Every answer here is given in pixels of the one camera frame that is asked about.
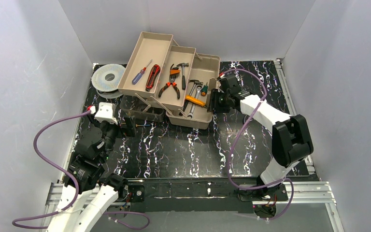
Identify orange black pliers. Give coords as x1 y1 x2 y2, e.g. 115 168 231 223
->
157 81 181 100

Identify steel combination wrench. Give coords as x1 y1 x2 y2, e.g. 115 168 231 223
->
187 84 204 118

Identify white filament spool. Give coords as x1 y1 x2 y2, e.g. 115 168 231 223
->
91 64 125 99

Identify green handled screwdriver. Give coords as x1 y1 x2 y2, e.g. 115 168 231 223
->
200 82 208 96

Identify orange hex key set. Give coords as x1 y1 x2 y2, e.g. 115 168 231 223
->
169 64 181 83

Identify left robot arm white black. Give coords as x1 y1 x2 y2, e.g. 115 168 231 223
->
46 116 136 232

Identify beige plastic tool box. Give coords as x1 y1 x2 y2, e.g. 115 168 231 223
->
118 31 220 130

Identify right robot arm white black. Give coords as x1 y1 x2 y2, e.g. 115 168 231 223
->
208 74 314 195

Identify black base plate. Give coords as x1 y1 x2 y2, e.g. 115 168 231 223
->
96 177 288 214

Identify orange yellow utility knife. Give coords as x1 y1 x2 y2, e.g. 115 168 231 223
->
185 95 206 107

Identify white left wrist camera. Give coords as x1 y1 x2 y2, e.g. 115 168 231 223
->
94 102 118 125

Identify aluminium frame rail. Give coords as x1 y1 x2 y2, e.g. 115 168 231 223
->
44 181 344 232

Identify red utility knife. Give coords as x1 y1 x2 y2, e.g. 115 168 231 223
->
145 64 161 92

